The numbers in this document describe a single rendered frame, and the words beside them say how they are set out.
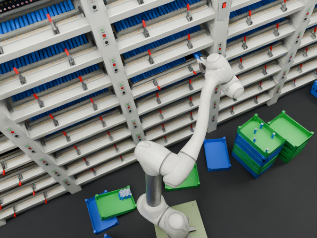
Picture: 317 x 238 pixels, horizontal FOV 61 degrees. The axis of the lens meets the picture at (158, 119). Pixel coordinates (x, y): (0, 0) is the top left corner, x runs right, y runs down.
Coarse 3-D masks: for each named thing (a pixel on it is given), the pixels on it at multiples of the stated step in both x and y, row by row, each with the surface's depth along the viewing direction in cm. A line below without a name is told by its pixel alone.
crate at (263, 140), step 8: (248, 120) 213; (256, 120) 218; (240, 128) 208; (248, 128) 215; (264, 128) 213; (272, 128) 207; (248, 136) 211; (256, 136) 210; (264, 136) 209; (280, 136) 204; (256, 144) 201; (264, 144) 206; (272, 144) 205; (280, 144) 199; (264, 152) 197; (272, 152) 198
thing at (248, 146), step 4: (236, 136) 219; (240, 136) 221; (240, 140) 217; (244, 140) 218; (244, 144) 215; (248, 144) 210; (248, 148) 214; (252, 148) 208; (280, 148) 208; (252, 152) 211; (256, 152) 206; (276, 152) 209; (260, 156) 205; (268, 156) 208; (264, 160) 203
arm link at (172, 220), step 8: (168, 208) 183; (168, 216) 175; (176, 216) 174; (184, 216) 176; (160, 224) 179; (168, 224) 172; (176, 224) 171; (184, 224) 173; (168, 232) 175; (176, 232) 171; (184, 232) 175
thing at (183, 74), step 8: (176, 72) 185; (184, 72) 185; (192, 72) 185; (128, 80) 183; (160, 80) 183; (168, 80) 183; (176, 80) 186; (144, 88) 181; (152, 88) 181; (136, 96) 181
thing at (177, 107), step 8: (192, 96) 219; (168, 104) 217; (176, 104) 218; (184, 104) 219; (192, 104) 218; (152, 112) 214; (160, 112) 210; (168, 112) 216; (176, 112) 216; (184, 112) 221; (144, 120) 214; (152, 120) 214; (160, 120) 214; (144, 128) 213
